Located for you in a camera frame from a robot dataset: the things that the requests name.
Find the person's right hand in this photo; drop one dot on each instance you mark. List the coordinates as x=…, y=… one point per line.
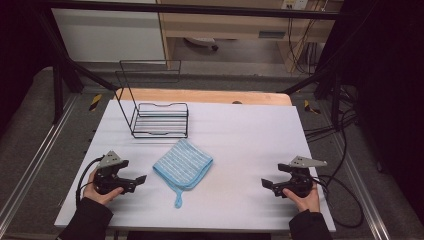
x=308, y=203

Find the person's left hand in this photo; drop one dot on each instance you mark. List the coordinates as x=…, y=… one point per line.
x=100, y=198

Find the black metal frame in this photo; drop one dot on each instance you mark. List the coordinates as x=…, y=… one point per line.
x=186, y=9

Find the blue striped towel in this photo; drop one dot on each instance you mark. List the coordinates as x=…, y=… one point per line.
x=183, y=165

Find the aluminium rail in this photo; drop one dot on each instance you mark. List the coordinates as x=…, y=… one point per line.
x=361, y=186
x=36, y=156

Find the yellow black tape marker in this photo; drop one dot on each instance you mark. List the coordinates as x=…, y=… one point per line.
x=95, y=102
x=311, y=107

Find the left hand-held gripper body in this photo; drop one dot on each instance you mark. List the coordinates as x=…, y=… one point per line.
x=106, y=180

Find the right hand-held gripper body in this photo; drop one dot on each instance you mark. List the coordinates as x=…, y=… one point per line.
x=300, y=181

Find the black curtain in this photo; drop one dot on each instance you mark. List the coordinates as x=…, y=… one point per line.
x=386, y=83
x=20, y=50

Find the white cabinet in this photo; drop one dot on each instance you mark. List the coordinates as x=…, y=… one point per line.
x=106, y=35

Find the white wall socket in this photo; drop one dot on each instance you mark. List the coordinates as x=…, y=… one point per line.
x=295, y=4

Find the light wooden desk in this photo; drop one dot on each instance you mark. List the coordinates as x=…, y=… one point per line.
x=233, y=25

